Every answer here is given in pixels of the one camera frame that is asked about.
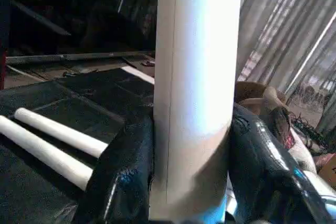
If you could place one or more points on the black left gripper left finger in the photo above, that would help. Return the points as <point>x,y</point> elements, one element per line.
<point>123,177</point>

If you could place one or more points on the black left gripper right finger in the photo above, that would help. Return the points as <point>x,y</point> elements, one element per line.
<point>268,177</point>

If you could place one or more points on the white plastic table leg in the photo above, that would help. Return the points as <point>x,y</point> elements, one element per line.
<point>63,130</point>
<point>47,153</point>
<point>197,77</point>

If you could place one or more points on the black work mat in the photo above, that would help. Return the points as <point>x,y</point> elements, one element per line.
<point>52,108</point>

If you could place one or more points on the dark low furniture silver edge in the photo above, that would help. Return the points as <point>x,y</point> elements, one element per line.
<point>79,56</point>

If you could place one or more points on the grey sheer curtain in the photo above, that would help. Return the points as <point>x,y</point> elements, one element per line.
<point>289,35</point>

